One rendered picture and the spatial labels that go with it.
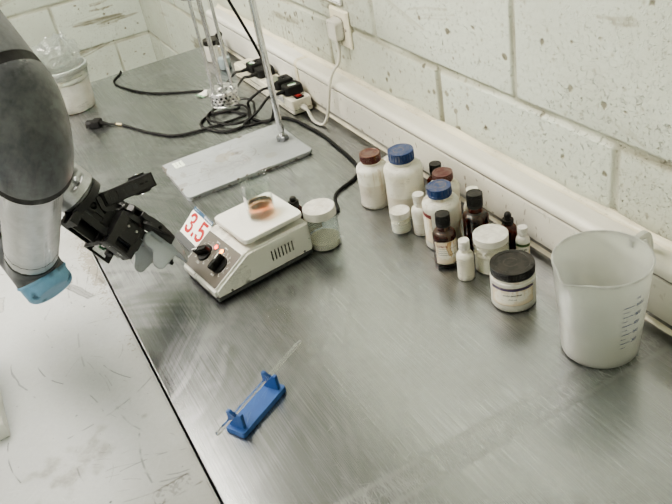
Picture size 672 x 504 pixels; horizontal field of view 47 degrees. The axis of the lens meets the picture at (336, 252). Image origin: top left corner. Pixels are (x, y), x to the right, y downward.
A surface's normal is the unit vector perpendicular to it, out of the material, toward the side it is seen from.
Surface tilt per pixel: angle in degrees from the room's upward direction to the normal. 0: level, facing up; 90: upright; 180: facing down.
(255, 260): 90
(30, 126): 89
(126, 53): 90
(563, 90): 90
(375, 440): 0
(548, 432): 0
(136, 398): 0
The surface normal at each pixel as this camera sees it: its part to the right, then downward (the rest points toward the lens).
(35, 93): 0.80, -0.10
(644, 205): -0.87, 0.38
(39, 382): -0.16, -0.82
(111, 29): 0.47, 0.43
